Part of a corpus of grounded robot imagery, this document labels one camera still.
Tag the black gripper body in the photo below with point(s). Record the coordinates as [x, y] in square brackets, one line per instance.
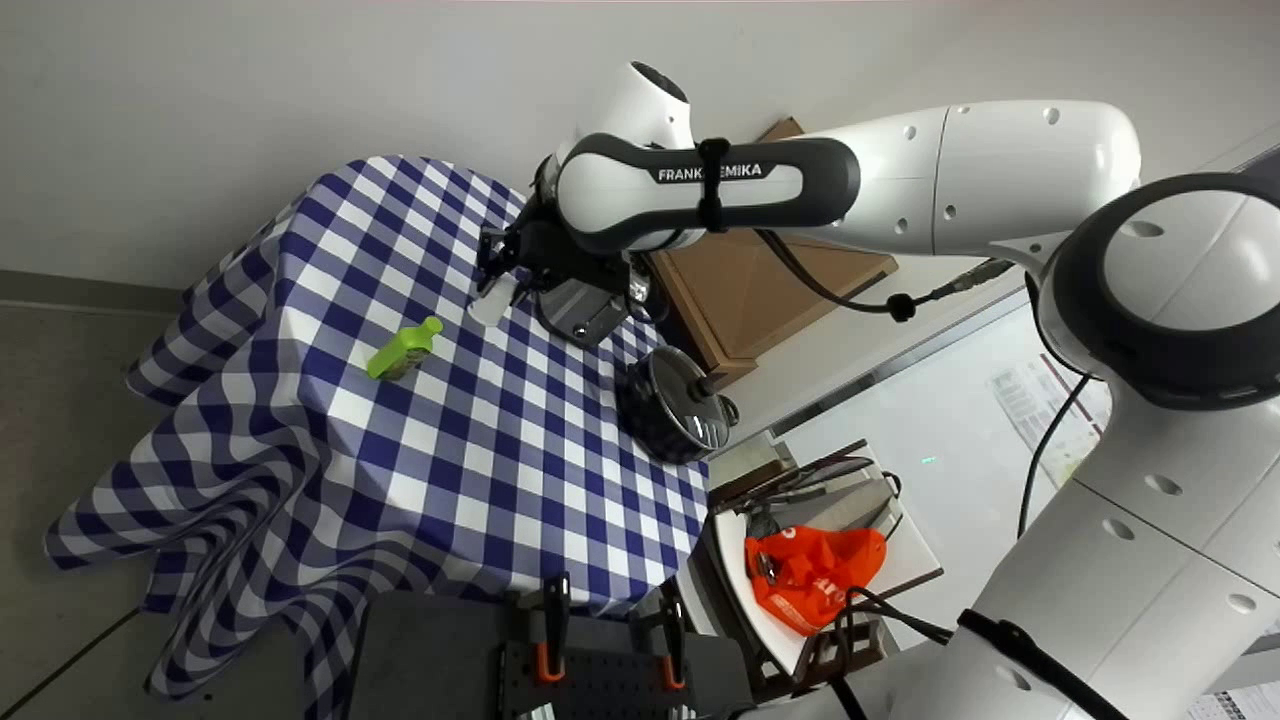
[566, 244]

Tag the small white salt cellar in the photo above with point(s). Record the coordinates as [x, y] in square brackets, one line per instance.
[489, 300]

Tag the yellow-green plastic bottle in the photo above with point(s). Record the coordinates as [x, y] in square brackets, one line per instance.
[405, 351]

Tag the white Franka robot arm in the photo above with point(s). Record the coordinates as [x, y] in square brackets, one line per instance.
[1065, 402]

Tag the black cooking pot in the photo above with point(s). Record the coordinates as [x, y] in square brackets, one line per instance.
[655, 404]

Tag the large cardboard box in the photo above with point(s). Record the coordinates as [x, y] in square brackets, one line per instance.
[747, 300]

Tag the pot lid with knob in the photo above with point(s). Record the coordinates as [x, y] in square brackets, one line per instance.
[701, 402]

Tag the blue white checkered tablecloth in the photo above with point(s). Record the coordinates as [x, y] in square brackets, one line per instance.
[372, 454]

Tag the black orange spring clamp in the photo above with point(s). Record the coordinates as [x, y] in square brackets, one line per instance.
[550, 625]
[673, 643]

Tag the dark gray base platform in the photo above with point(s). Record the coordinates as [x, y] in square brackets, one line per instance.
[413, 663]

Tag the orange bag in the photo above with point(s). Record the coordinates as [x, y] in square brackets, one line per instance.
[815, 573]

